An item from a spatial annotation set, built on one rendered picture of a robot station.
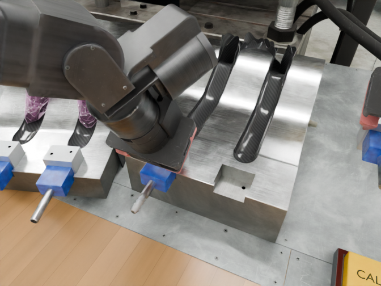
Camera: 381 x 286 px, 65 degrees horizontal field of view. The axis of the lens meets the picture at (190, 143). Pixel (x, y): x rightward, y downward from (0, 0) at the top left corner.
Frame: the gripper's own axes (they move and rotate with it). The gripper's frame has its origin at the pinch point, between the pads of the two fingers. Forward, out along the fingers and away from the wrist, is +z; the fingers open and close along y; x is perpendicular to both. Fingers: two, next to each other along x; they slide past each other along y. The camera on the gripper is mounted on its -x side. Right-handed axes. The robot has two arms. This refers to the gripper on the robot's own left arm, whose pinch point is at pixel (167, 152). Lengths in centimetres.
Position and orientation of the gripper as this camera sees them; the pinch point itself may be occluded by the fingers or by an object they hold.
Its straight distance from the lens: 46.2
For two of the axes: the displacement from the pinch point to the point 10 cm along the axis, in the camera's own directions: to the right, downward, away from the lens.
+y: -9.2, -2.8, 2.7
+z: 1.8, 3.1, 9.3
